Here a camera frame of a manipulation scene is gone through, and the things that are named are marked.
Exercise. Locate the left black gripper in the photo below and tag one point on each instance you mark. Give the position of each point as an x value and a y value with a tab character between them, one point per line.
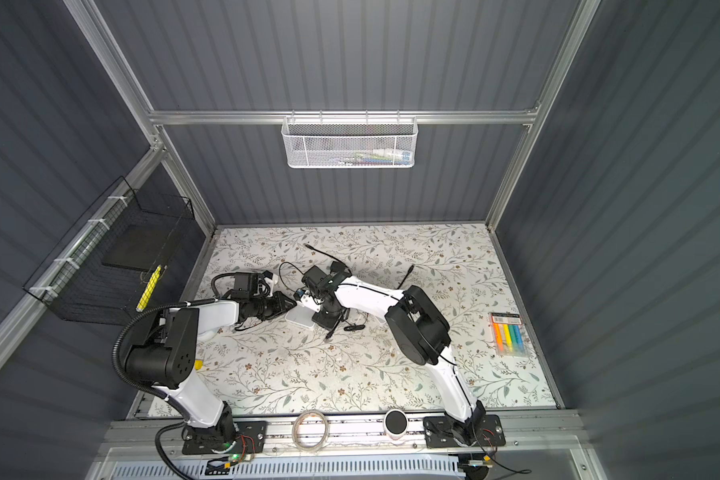
279	297

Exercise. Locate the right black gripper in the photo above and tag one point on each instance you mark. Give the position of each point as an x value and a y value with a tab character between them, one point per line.
326	323

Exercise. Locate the white network switch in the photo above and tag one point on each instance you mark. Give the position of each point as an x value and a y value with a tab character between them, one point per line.
301	316

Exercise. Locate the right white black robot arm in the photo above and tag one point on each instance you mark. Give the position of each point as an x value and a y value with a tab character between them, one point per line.
417	326

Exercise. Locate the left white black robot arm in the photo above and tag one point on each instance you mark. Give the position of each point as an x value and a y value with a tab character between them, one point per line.
156	352

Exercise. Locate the yellow green marker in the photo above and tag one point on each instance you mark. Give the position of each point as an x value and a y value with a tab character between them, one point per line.
148	291

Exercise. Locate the clear tape roll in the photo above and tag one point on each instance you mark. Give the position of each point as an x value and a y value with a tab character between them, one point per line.
310	431

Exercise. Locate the black foam pad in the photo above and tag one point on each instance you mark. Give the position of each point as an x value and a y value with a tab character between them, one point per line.
141	248

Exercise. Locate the pack of coloured markers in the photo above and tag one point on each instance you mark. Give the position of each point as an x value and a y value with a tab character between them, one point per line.
508	334

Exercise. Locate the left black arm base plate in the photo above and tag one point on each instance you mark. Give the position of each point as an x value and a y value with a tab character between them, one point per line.
243	440

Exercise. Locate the white wire mesh basket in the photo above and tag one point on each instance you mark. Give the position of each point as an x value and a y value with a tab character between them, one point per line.
364	145

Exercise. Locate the black wire basket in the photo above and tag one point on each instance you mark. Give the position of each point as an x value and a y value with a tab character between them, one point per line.
74	285

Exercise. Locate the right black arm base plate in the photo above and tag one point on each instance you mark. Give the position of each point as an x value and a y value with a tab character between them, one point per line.
444	432

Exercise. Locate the aluminium front rail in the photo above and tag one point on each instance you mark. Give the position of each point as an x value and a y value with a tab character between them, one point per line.
359	434

